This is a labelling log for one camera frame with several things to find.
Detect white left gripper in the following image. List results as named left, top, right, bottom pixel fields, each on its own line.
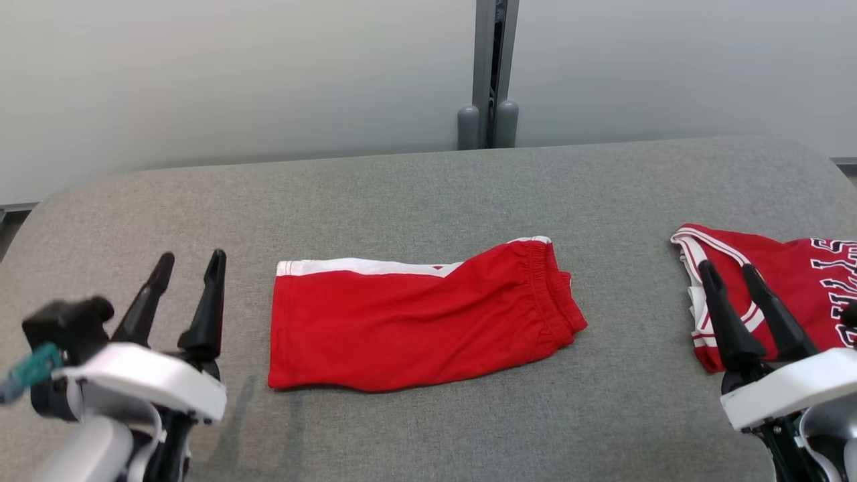
left=59, top=250, right=227, bottom=482

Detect teal cable connector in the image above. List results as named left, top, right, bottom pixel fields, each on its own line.
left=0, top=343, right=64, bottom=406

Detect red basketball jersey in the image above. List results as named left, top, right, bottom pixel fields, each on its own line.
left=670, top=223, right=857, bottom=374

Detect grey partition post with cylinder feet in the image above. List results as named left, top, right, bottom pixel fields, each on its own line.
left=457, top=0, right=520, bottom=151

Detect red shorts with white hem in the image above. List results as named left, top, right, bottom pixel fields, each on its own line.
left=266, top=236, right=589, bottom=393

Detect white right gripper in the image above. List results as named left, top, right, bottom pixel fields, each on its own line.
left=700, top=260, right=857, bottom=430

